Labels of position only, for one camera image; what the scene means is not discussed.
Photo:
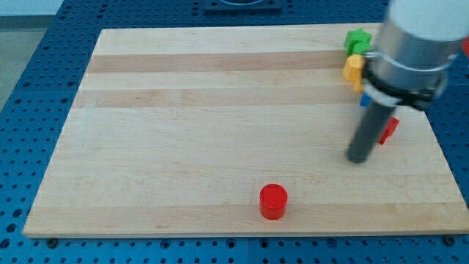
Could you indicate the red cylinder block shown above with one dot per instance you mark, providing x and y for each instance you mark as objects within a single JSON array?
[{"x": 273, "y": 200}]

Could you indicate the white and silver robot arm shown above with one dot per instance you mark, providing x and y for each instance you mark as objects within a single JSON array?
[{"x": 416, "y": 44}]

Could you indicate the green star block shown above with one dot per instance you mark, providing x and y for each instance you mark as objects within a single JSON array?
[{"x": 356, "y": 36}]

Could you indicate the red star block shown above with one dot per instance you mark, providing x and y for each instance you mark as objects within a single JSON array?
[{"x": 389, "y": 130}]

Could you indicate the wooden board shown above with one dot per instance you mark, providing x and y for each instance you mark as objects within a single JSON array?
[{"x": 174, "y": 132}]

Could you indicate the small yellow block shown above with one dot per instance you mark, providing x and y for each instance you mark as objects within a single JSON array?
[{"x": 358, "y": 86}]

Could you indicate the yellow hexagon block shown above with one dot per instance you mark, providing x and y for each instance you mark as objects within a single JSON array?
[{"x": 353, "y": 67}]

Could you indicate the blue block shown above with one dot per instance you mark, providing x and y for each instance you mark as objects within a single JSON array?
[{"x": 365, "y": 100}]

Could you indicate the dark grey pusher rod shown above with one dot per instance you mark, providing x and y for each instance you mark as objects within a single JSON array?
[{"x": 369, "y": 130}]

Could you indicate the green cylinder block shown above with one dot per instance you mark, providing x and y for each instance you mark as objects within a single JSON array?
[{"x": 361, "y": 48}]

